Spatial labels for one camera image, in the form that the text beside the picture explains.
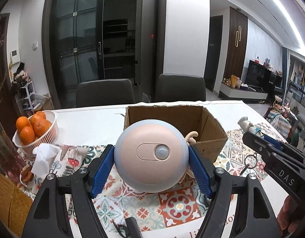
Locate person's right hand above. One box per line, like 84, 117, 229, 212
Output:
277, 195, 304, 238

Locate small round dish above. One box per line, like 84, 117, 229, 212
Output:
19, 165, 35, 186

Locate silver refrigerator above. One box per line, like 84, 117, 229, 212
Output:
135, 0, 156, 85

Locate dark glass sliding door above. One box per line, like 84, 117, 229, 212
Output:
47, 0, 106, 107

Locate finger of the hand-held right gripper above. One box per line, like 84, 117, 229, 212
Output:
260, 133, 305, 159
242, 131, 305, 169

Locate brown cardboard box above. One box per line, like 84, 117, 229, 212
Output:
124, 105, 228, 163

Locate black cable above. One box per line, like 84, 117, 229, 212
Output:
112, 221, 129, 238

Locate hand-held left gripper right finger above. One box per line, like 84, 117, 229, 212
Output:
188, 145, 283, 238

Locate black television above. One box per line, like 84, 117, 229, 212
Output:
247, 60, 283, 91

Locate wooden cabinet door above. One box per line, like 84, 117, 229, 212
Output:
227, 7, 248, 86

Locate cardboard box on floor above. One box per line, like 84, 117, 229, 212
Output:
31, 94, 54, 111

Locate plush toys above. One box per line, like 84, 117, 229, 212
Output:
11, 62, 31, 85

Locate white shoe rack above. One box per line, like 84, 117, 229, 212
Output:
15, 81, 35, 111

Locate white television cabinet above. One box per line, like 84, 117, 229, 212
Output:
219, 82, 269, 102

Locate glass vase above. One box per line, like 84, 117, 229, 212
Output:
0, 111, 27, 176

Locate white plastic fruit basket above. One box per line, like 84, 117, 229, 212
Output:
13, 111, 59, 154

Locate ceiling light strip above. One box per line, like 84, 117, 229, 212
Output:
256, 0, 305, 52

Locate patterned white tablecloth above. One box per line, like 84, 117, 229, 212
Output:
17, 100, 292, 238

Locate black power adapter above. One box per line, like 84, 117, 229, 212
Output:
125, 217, 144, 238

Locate small figurine keychain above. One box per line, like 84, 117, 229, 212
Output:
237, 116, 263, 174

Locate round pink night light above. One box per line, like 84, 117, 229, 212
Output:
113, 119, 199, 193

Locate yellow woven box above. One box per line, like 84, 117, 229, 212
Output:
0, 172, 34, 238

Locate grey dining chair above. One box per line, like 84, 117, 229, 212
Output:
154, 74, 207, 103
76, 79, 135, 108

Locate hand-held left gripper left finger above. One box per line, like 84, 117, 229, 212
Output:
21, 144, 116, 238

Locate lotus ornament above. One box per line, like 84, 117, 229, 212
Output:
273, 95, 298, 116

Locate floral tissue pouch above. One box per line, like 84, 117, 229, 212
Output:
31, 143, 93, 186

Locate chair with striped cloth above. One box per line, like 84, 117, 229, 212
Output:
264, 107, 292, 139

